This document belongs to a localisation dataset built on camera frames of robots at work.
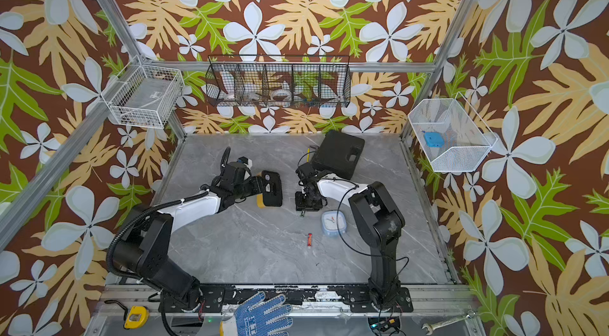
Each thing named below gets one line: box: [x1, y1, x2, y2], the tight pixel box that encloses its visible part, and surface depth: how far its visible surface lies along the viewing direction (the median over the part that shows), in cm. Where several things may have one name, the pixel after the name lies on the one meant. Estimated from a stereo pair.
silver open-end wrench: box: [421, 310, 477, 336], surface depth 72 cm
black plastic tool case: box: [311, 129, 365, 180], surface depth 111 cm
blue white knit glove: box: [222, 290, 293, 336], surface depth 72 cm
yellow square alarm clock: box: [256, 170, 284, 209], surface depth 95 cm
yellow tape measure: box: [123, 305, 150, 329], surface depth 71 cm
